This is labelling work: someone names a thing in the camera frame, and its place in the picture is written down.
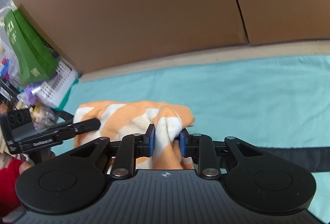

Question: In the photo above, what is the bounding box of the orange white striped shirt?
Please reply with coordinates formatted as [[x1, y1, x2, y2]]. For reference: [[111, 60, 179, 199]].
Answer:
[[73, 101, 195, 170]]

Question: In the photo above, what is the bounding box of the white perforated basket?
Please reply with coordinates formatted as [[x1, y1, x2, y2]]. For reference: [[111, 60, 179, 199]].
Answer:
[[34, 60, 79, 110]]

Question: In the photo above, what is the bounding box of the green paper bag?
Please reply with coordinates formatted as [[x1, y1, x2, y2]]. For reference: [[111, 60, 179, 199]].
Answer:
[[4, 9, 58, 87]]

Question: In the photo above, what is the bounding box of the teal cloth mat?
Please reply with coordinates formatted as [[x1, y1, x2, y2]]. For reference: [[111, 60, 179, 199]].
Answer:
[[51, 55, 330, 223]]

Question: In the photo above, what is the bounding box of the large brown cardboard box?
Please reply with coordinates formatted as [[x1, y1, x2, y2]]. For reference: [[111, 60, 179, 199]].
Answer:
[[13, 0, 247, 73]]

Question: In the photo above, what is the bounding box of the black strap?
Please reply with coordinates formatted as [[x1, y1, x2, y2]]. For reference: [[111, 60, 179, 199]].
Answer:
[[55, 109, 330, 173]]

